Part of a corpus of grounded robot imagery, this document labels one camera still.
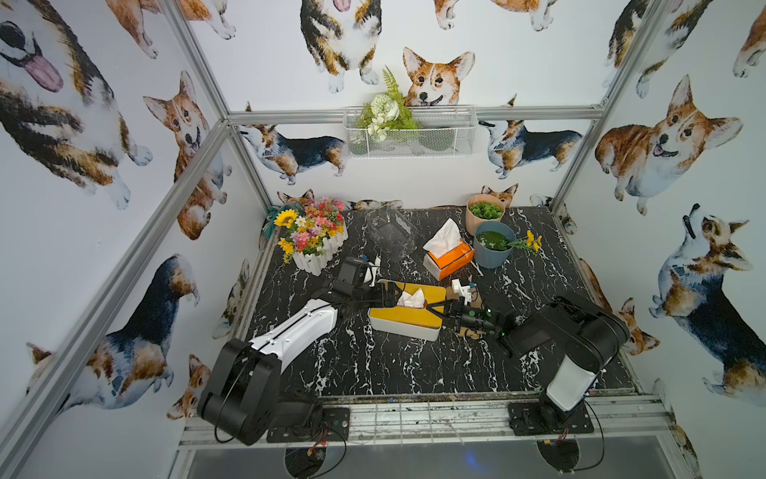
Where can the yellow artificial flower sprig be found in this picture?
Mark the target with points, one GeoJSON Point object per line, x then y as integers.
{"type": "Point", "coordinates": [529, 243]}

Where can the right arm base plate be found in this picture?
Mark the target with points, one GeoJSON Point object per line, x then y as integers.
{"type": "Point", "coordinates": [542, 418]}

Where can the peach succulent pot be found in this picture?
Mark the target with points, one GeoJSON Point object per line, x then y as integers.
{"type": "Point", "coordinates": [483, 209]}

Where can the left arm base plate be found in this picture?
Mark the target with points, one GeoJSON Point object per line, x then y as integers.
{"type": "Point", "coordinates": [331, 424]}

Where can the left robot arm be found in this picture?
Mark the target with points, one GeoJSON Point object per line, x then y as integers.
{"type": "Point", "coordinates": [243, 394]}

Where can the clear plastic box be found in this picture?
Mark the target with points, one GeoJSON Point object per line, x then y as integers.
{"type": "Point", "coordinates": [392, 232]}

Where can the colourful flowers white fence planter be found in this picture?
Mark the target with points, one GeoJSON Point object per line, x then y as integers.
{"type": "Point", "coordinates": [309, 235]}

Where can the blue-grey flower pot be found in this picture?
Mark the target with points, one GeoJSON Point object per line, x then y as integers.
{"type": "Point", "coordinates": [492, 244]}

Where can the white green artificial bouquet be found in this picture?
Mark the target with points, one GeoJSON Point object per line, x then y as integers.
{"type": "Point", "coordinates": [386, 116]}

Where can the white wire wall basket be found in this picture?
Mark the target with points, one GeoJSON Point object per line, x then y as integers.
{"type": "Point", "coordinates": [443, 132]}

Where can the light wooden lid board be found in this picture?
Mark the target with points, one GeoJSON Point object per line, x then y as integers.
{"type": "Point", "coordinates": [475, 301]}

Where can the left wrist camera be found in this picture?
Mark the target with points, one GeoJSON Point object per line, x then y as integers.
{"type": "Point", "coordinates": [372, 272]}

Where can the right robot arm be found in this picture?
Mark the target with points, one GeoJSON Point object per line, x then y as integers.
{"type": "Point", "coordinates": [589, 336]}

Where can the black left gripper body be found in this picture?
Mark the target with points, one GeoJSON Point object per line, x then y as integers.
{"type": "Point", "coordinates": [371, 293]}

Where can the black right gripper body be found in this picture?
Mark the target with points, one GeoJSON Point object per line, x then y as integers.
{"type": "Point", "coordinates": [458, 320]}

